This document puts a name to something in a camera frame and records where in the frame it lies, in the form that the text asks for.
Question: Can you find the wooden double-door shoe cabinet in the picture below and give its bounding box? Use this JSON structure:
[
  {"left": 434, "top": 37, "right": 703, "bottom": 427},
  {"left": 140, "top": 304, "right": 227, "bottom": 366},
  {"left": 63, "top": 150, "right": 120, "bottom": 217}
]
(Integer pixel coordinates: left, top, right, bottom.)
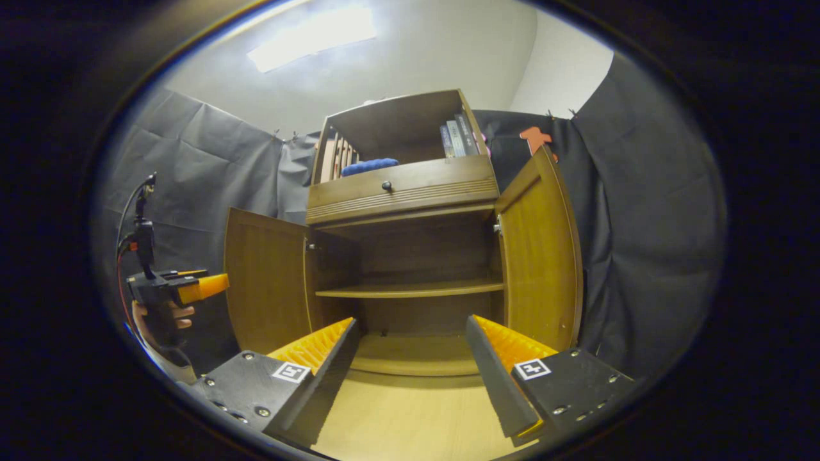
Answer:
[{"left": 224, "top": 88, "right": 584, "bottom": 377}]

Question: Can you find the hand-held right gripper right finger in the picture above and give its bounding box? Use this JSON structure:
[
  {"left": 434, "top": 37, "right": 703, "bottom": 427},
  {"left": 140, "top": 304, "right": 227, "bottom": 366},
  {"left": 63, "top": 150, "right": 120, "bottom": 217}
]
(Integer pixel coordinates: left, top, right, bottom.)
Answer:
[{"left": 465, "top": 313, "right": 637, "bottom": 448}]

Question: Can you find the ceiling light panel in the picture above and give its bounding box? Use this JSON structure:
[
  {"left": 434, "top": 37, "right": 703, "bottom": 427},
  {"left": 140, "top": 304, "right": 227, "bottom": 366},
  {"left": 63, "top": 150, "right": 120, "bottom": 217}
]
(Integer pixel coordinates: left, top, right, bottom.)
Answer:
[{"left": 247, "top": 6, "right": 377, "bottom": 73}]

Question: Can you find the wooden shoe cabinet door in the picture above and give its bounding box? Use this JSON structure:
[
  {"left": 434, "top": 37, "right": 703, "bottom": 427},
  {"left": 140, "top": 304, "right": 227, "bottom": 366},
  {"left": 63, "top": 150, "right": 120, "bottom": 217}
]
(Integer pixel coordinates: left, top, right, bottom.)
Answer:
[
  {"left": 224, "top": 207, "right": 315, "bottom": 355},
  {"left": 495, "top": 146, "right": 584, "bottom": 352}
]

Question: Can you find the black backdrop cloth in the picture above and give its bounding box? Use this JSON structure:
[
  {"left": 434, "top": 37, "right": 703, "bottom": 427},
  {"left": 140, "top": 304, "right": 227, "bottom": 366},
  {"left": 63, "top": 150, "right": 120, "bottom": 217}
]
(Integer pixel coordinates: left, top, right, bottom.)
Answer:
[{"left": 96, "top": 53, "right": 728, "bottom": 378}]

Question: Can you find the wooden inner shelf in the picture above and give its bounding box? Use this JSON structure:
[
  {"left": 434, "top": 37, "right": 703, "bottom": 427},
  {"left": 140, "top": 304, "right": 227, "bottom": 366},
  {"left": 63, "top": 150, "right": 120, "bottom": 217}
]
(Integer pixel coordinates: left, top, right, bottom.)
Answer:
[{"left": 315, "top": 279, "right": 505, "bottom": 299}]

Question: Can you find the red cable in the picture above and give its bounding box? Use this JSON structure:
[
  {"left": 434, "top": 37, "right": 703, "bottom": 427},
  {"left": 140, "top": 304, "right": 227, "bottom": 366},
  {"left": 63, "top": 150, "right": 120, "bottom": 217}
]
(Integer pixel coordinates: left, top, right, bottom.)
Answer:
[{"left": 117, "top": 240, "right": 138, "bottom": 321}]

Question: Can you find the black cable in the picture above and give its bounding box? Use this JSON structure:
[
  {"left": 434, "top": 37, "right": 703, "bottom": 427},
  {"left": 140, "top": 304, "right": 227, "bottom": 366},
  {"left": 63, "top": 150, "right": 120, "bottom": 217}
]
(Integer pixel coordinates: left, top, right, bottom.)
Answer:
[{"left": 117, "top": 173, "right": 158, "bottom": 270}]

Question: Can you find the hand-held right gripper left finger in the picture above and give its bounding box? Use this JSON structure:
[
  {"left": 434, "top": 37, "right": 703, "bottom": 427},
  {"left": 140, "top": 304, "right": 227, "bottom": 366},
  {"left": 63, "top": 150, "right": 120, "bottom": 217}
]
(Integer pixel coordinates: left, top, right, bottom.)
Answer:
[{"left": 188, "top": 316, "right": 360, "bottom": 448}]

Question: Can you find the blue folded towel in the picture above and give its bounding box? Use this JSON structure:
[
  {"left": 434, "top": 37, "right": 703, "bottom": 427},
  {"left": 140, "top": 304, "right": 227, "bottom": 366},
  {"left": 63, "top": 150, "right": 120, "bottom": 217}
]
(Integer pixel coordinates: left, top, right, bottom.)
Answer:
[{"left": 341, "top": 158, "right": 400, "bottom": 177}]

